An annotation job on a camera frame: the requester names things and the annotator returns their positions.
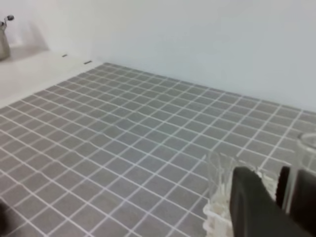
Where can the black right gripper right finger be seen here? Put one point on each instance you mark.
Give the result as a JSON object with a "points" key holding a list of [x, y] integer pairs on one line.
{"points": [[303, 210]]}

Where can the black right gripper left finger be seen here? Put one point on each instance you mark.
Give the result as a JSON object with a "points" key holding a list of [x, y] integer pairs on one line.
{"points": [[254, 213]]}

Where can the clear glass test tube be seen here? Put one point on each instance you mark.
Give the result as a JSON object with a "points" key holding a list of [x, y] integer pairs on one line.
{"points": [[305, 156]]}

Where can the white test tube rack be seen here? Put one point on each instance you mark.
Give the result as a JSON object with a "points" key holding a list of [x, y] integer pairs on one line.
{"points": [[218, 220]]}

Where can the clear tube in rack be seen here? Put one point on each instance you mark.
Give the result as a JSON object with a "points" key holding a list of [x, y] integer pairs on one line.
{"points": [[215, 173]]}

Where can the grey checked tablecloth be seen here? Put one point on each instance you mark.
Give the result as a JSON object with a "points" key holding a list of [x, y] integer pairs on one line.
{"points": [[117, 152]]}

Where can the grey metal stand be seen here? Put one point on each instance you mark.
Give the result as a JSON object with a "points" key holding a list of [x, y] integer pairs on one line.
{"points": [[4, 45]]}

